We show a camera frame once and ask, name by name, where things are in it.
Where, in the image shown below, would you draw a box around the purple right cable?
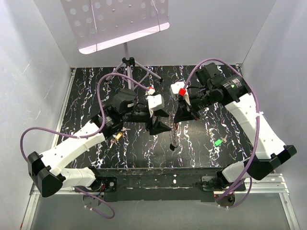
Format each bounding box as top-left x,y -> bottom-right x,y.
184,57 -> 261,208

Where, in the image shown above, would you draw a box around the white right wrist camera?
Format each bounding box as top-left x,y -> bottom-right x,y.
170,81 -> 191,105

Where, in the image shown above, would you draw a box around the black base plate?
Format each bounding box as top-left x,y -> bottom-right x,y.
74,167 -> 248,203

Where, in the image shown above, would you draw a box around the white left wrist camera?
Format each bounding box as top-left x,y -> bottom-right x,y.
147,94 -> 164,117

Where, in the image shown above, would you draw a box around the green tagged key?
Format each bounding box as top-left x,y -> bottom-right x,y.
213,135 -> 228,147

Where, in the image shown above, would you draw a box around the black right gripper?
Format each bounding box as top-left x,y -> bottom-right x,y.
173,87 -> 215,123

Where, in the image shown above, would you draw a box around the perforated music stand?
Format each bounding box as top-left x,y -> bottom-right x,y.
61,0 -> 170,77

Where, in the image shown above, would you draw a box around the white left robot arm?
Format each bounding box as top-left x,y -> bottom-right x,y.
27,89 -> 171,197

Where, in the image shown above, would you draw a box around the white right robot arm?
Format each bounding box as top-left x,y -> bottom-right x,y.
170,63 -> 297,191

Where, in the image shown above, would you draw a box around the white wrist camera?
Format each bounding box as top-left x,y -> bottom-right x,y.
170,81 -> 191,105
147,94 -> 164,117

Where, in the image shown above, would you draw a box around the aluminium frame rail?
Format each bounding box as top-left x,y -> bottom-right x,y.
213,173 -> 290,195

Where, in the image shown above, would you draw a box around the yellow tagged key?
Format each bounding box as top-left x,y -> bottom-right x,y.
109,132 -> 123,149

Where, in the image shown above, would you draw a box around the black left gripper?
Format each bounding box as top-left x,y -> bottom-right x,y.
121,107 -> 172,134

